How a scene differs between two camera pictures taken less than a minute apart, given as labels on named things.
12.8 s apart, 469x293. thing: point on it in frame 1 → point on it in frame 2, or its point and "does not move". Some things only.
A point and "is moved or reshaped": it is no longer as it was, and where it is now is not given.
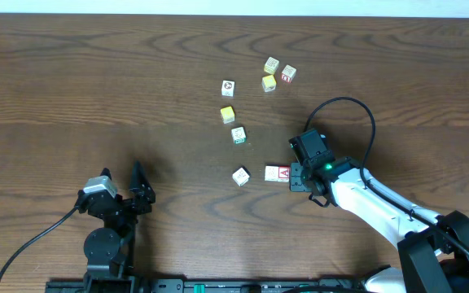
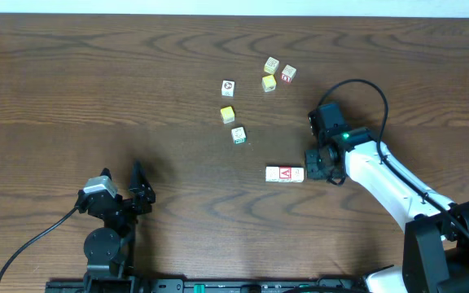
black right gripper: (295, 178) → (312, 168)
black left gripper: (124, 203) does not move
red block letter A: (283, 173) does not move
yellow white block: (269, 83) does not move
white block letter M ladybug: (271, 173) does not move
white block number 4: (240, 177) is moved or reshaped
